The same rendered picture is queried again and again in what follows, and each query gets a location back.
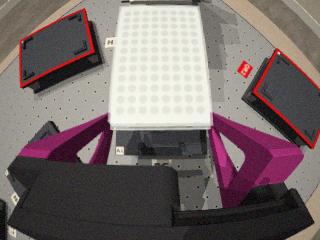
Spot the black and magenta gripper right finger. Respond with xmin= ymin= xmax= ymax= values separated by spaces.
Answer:
xmin=208 ymin=112 xmax=304 ymax=208

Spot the dark grey rectangular nest plate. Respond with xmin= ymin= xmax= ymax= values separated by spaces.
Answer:
xmin=5 ymin=121 xmax=82 ymax=199

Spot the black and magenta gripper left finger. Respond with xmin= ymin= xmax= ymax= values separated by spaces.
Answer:
xmin=17 ymin=113 xmax=113 ymax=164

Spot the grey perforated base plate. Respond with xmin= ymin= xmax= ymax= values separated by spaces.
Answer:
xmin=0 ymin=0 xmax=320 ymax=240

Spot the white multi-well plate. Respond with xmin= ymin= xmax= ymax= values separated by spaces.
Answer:
xmin=130 ymin=0 xmax=192 ymax=5
xmin=108 ymin=5 xmax=213 ymax=131

